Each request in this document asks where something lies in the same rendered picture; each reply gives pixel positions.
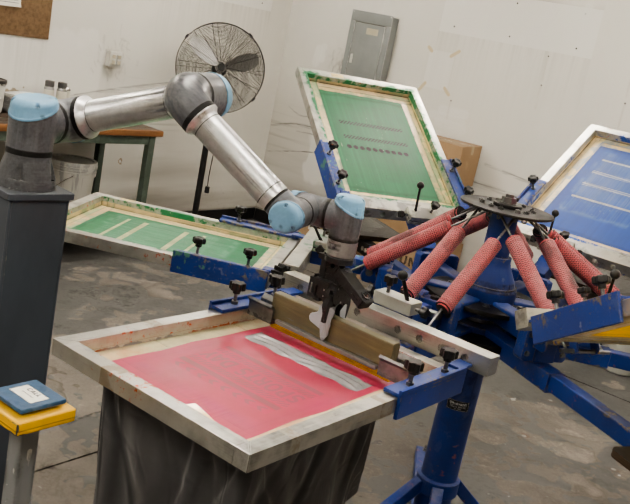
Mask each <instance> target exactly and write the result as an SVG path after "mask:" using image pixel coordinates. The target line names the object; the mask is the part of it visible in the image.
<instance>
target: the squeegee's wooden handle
mask: <svg viewBox="0 0 630 504"><path fill-rule="evenodd" d="M272 306H273V307H274V309H275V312H274V317H273V321H275V320H276V319H279V320H281V321H284V322H286V323H288V324H290V325H292V326H294V327H297V328H299V329H301V330H303V331H305V332H307V333H310V334H312V335H314V336H316V337H318V338H320V329H319V328H318V327H317V326H316V325H315V324H313V323H312V322H311V321H310V319H309V315H310V313H312V312H317V311H318V310H319V307H317V306H314V305H312V304H310V303H307V302H305V301H303V300H300V299H298V298H296V297H294V296H291V295H289V294H287V293H284V292H282V291H277V292H275V293H274V296H273V302H272ZM324 340H325V341H327V342H329V343H331V344H333V345H336V346H338V347H340V348H342V349H344V350H346V351H349V352H351V353H353V354H355V355H357V356H359V357H362V358H364V359H366V360H368V361H370V362H373V363H375V364H377V365H378V366H379V361H380V359H379V355H380V354H381V355H383V356H385V357H387V358H390V359H392V360H394V361H396V362H397V358H398V353H399V349H400V343H399V342H397V341H394V340H392V339H390V338H388V337H385V336H383V335H381V334H378V333H376V332H374V331H372V330H369V329H367V328H365V327H362V326H360V325H358V324H356V323H353V322H351V321H349V320H346V319H344V318H342V317H339V316H337V315H335V314H334V316H333V318H332V320H331V326H330V328H329V334H328V336H327V337H326V338H325V339H324Z"/></svg>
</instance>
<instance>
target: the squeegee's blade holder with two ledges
mask: <svg viewBox="0 0 630 504"><path fill-rule="evenodd" d="M275 324H277V325H279V326H281V327H283V328H286V329H288V330H290V331H292V332H294V333H296V334H298V335H301V336H303V337H305V338H307V339H309V340H311V341H313V342H316V343H318V344H320V345H322V346H324V347H326V348H328V349H331V350H333V351H335V352H337V353H339V354H341V355H343V356H346V357H348V358H350V359H352V360H354V361H356V362H358V363H361V364H363V365H365V366H367V367H369V368H371V369H373V370H376V369H378V365H377V364H375V363H373V362H370V361H368V360H366V359H364V358H362V357H359V356H357V355H355V354H353V353H351V352H349V351H346V350H344V349H342V348H340V347H338V346H336V345H333V344H331V343H329V342H327V341H325V340H323V341H321V340H320V338H318V337H316V336H314V335H312V334H310V333H307V332H305V331H303V330H301V329H299V328H297V327H294V326H292V325H290V324H288V323H286V322H284V321H281V320H279V319H276V320H275Z"/></svg>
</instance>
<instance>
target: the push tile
mask: <svg viewBox="0 0 630 504"><path fill-rule="evenodd" d="M0 400H1V401H2V402H4V403H5V404H6V405H8V406H9V407H11V408H12V409H14V410H15V411H16V412H18V413H19V414H25V413H29V412H33V411H37V410H41V409H45V408H49V407H53V406H57V405H61V404H65V403H66V399H65V398H64V397H62V396H61V395H59V394H58V393H56V392H55V391H53V390H52V389H50V388H49V387H47V386H45V385H44V384H42V383H41V382H39V381H38V380H32V381H27V382H23V383H18V384H14V385H9V386H5V387H0Z"/></svg>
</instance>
